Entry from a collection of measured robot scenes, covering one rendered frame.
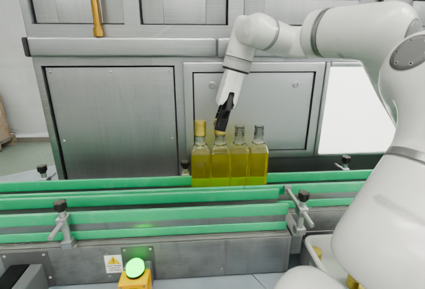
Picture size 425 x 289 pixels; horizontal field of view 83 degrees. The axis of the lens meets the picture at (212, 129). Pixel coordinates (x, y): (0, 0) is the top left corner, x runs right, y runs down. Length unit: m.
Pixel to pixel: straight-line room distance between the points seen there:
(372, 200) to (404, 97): 0.11
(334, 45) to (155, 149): 0.67
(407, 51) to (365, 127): 0.71
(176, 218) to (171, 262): 0.13
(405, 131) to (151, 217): 0.56
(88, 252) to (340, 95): 0.90
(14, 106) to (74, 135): 3.79
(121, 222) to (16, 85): 4.06
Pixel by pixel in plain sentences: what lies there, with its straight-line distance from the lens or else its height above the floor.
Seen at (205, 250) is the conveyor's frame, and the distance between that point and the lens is 0.72.
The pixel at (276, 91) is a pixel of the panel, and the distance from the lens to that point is 0.85.
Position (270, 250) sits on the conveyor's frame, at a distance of 0.75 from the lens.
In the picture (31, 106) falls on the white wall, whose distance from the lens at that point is 4.60.
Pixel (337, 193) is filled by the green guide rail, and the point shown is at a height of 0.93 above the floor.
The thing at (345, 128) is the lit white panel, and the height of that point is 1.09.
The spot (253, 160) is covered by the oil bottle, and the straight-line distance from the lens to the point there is 0.73.
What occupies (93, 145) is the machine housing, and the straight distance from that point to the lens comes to 0.96.
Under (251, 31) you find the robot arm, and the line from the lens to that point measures 0.58.
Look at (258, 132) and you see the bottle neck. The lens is 0.72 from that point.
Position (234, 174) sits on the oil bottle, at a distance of 0.74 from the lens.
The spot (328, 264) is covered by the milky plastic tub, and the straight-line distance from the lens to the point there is 0.86.
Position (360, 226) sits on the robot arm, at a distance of 0.29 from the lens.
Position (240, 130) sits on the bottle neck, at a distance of 0.70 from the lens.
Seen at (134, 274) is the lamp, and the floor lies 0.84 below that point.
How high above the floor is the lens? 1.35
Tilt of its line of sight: 18 degrees down
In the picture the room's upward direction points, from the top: straight up
